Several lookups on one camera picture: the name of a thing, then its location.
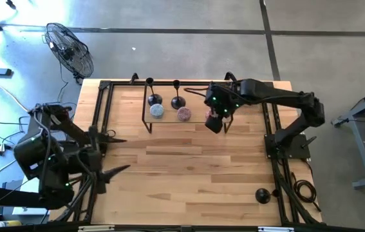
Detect black metal candlestick holder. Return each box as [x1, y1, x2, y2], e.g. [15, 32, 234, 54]
[170, 79, 187, 110]
[145, 77, 163, 106]
[254, 188, 280, 204]

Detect wooden shelf riser black legs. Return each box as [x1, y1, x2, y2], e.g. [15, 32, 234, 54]
[141, 82, 234, 134]

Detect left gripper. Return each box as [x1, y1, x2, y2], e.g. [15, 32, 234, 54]
[87, 125, 132, 195]

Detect blue patterned candle tin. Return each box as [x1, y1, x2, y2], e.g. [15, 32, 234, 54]
[149, 103, 165, 119]

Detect black desk edge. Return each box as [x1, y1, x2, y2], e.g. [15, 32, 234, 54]
[0, 186, 53, 209]

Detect white label strip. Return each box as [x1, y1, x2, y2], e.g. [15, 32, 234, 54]
[78, 225, 116, 232]
[257, 226, 294, 232]

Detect grey metal side table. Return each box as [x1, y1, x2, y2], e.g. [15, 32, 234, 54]
[331, 82, 365, 190]

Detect black floor fan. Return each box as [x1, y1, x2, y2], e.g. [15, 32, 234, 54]
[42, 22, 95, 85]

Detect yellow object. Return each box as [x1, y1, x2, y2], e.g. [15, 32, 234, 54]
[0, 220, 23, 228]

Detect white paper sheet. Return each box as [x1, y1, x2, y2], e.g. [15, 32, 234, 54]
[12, 177, 51, 216]

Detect black aluminium table frame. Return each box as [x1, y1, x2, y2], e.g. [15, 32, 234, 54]
[49, 71, 323, 232]

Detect maroon patterned candle tin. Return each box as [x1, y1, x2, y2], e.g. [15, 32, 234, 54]
[176, 106, 192, 122]

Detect coiled black cable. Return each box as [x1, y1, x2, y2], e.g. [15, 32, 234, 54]
[291, 172, 322, 213]

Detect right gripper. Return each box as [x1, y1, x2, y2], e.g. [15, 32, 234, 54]
[203, 82, 235, 135]

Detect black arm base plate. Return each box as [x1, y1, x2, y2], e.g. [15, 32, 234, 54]
[264, 133, 312, 160]

